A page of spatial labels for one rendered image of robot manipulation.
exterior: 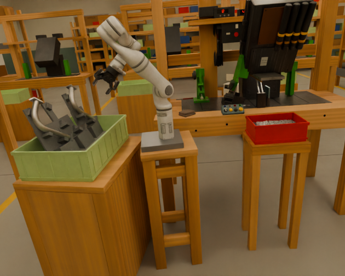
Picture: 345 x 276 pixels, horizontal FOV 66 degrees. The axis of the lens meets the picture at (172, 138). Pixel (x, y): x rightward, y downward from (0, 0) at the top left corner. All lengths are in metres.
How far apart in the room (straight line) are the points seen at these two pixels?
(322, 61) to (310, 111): 0.74
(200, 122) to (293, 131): 0.60
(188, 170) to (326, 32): 1.71
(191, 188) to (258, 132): 0.51
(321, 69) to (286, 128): 1.11
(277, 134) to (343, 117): 0.62
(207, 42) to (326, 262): 1.83
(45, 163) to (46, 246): 0.53
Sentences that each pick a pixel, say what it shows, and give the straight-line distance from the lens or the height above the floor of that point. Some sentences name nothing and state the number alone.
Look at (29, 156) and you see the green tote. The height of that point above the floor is 0.93.
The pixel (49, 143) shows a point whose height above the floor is 0.95.
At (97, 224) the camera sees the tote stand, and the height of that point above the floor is 0.56.
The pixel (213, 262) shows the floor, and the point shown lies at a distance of 1.99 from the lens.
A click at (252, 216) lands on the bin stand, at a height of 0.30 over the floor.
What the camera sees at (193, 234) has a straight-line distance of 1.79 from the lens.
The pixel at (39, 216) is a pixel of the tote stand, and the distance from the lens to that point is 1.66.
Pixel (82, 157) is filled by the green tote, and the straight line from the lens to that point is 1.36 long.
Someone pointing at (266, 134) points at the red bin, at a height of 0.86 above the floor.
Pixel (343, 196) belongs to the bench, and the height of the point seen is 0.17.
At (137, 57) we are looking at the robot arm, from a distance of 1.35.
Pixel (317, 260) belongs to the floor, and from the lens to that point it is 2.13.
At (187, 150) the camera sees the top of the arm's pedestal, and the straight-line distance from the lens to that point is 1.46.
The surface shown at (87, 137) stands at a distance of 1.75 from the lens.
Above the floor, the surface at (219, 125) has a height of 0.83.
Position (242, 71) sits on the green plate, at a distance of 2.08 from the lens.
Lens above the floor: 1.45
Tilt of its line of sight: 21 degrees down
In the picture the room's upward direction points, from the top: 5 degrees counter-clockwise
